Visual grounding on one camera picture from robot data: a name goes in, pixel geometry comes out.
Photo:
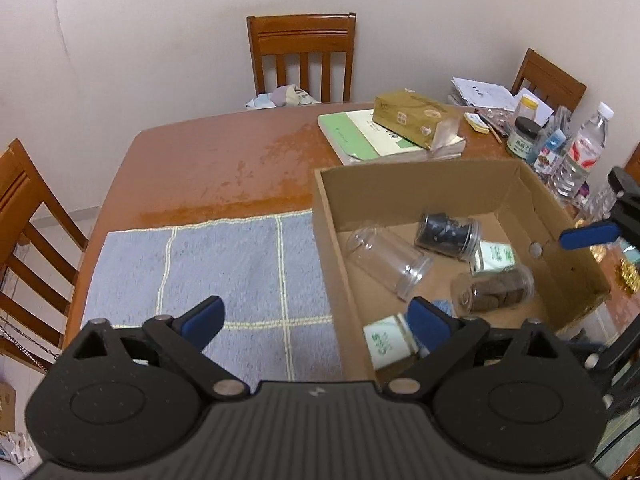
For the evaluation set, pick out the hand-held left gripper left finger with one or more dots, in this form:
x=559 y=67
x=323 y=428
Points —
x=202 y=320

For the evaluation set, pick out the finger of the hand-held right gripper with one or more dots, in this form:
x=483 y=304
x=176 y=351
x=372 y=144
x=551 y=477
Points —
x=587 y=236
x=625 y=360

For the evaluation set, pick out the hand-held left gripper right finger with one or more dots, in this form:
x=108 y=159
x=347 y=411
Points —
x=427 y=322

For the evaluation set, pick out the green tissue pack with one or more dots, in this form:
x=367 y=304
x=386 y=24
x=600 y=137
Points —
x=387 y=342
x=495 y=257

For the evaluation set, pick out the clear plastic jar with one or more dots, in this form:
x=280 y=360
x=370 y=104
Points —
x=387 y=260

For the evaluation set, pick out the jar of brown biscuits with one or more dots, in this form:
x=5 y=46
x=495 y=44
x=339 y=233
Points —
x=495 y=290

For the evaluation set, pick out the jar of black pieces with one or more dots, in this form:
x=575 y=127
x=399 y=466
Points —
x=445 y=235

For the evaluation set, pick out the cardboard box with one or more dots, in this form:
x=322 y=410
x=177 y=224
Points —
x=400 y=195

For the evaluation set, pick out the large clear jar black lid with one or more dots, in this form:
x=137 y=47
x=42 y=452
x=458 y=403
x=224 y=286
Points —
x=599 y=202

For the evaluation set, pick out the teal packet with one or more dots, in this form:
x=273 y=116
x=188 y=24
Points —
x=632 y=252

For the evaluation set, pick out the blue checkered towel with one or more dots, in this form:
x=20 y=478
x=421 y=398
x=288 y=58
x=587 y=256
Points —
x=225 y=270

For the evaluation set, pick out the gold ornament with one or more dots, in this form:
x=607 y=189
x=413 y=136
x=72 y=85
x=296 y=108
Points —
x=629 y=275

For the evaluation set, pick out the clear water bottle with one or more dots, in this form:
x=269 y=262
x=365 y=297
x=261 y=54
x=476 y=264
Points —
x=580 y=155

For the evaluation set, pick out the small bottle blue cap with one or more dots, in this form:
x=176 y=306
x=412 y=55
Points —
x=549 y=152

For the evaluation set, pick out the small jar dark lid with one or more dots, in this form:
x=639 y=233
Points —
x=522 y=137

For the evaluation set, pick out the grey pens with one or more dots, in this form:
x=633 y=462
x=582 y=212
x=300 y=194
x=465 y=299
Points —
x=561 y=120

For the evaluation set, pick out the small jar yellow lid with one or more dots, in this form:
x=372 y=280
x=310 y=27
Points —
x=525 y=109

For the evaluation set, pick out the wooden pencil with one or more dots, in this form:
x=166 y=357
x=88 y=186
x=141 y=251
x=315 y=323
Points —
x=492 y=129

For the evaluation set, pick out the silver blister pack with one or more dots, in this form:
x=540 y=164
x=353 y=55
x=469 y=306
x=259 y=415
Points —
x=500 y=117

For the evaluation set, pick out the yellow note pad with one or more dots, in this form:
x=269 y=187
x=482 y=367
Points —
x=477 y=124

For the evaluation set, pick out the white paper sheets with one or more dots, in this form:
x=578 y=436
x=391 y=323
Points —
x=480 y=91

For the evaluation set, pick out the pale thick book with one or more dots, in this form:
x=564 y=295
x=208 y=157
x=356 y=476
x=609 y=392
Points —
x=395 y=142

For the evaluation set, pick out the green book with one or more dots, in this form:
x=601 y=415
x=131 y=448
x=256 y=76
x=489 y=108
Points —
x=345 y=137

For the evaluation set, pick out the gold yellow carton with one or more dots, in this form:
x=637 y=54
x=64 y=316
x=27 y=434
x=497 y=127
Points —
x=410 y=115

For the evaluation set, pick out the small brown carton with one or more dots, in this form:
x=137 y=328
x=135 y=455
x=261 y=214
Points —
x=6 y=407

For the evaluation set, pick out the pale folded cloth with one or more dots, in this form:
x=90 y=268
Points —
x=282 y=97

